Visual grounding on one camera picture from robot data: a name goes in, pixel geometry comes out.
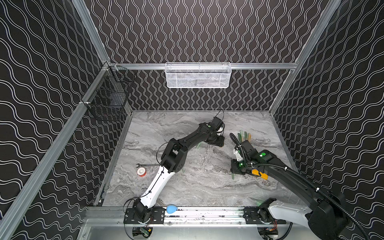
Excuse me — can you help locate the red white tape roll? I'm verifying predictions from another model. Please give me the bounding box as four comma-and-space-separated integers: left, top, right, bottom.
137, 167, 147, 177

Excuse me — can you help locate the metal wrench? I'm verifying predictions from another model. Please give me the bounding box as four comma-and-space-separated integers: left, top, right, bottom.
136, 164, 160, 168

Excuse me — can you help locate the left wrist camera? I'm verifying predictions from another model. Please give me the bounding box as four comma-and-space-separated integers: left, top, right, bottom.
217, 125, 225, 136

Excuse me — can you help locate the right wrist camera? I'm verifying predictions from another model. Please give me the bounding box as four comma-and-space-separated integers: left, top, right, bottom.
233, 149, 244, 162

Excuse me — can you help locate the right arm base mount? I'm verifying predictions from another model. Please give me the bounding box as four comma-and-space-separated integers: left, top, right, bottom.
243, 207, 287, 225

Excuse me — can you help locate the black wire mesh basket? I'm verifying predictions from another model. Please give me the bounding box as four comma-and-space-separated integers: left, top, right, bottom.
85, 66, 137, 122

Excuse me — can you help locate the blue egg-shaped object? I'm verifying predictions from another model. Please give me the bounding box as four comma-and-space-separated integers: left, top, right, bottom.
166, 205, 178, 215

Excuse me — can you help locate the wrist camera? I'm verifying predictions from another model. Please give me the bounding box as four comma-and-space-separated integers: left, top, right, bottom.
233, 149, 244, 162
217, 125, 225, 136

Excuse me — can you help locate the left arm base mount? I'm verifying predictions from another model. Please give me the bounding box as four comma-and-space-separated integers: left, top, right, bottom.
124, 207, 166, 225

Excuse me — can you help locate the white wire mesh basket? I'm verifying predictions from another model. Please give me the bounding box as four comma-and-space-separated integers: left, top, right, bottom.
165, 62, 232, 89

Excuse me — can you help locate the orange yellow box cutter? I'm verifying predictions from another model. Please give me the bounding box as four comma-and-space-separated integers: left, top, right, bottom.
251, 169, 268, 180

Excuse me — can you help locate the aluminium front rail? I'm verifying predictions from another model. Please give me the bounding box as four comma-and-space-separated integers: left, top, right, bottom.
83, 205, 325, 228

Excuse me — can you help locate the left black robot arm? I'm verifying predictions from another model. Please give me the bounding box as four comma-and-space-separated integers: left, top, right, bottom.
133, 117, 225, 223

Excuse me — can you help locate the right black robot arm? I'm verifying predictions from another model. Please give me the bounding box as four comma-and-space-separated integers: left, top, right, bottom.
230, 133, 370, 240

